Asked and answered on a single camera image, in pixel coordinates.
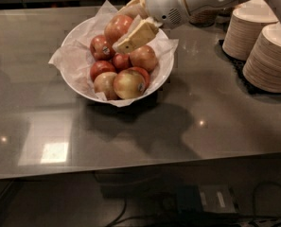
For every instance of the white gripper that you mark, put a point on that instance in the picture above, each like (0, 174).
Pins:
(165, 4)

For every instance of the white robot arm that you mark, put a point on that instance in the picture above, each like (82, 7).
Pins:
(197, 6)

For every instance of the red-yellow apple right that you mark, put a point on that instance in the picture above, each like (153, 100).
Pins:
(144, 57)

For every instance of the small red apple centre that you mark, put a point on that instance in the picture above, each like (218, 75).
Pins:
(121, 62)

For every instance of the red apple behind front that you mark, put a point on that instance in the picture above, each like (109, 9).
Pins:
(144, 73)

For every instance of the white bowl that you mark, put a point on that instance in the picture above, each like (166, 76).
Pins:
(162, 76)

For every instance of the yellow-red apple front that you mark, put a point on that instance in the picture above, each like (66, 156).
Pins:
(129, 84)

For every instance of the yellow apple front left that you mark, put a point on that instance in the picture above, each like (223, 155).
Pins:
(104, 86)

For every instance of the glass jar with cereal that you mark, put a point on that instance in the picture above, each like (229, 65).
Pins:
(204, 18)

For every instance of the white paper liner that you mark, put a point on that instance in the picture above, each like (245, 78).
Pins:
(70, 60)

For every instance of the paper plate stack rear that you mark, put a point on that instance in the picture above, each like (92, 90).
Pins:
(246, 23)

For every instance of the paper plate stack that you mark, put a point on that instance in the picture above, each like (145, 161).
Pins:
(246, 23)
(268, 44)

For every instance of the black tray mat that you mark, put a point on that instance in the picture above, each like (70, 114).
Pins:
(237, 70)

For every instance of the paper plate stack front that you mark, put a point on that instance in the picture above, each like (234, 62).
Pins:
(268, 44)

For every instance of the black power box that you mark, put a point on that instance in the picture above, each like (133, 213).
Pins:
(215, 199)

